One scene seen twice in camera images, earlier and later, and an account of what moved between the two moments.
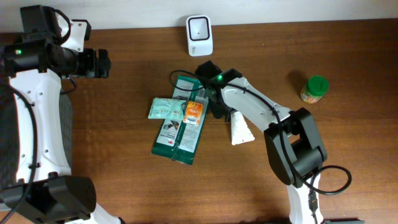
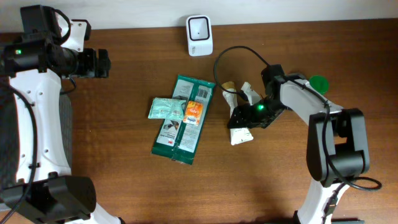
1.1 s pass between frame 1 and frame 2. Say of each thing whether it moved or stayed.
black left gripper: stayed
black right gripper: moved
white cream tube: stayed
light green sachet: stayed
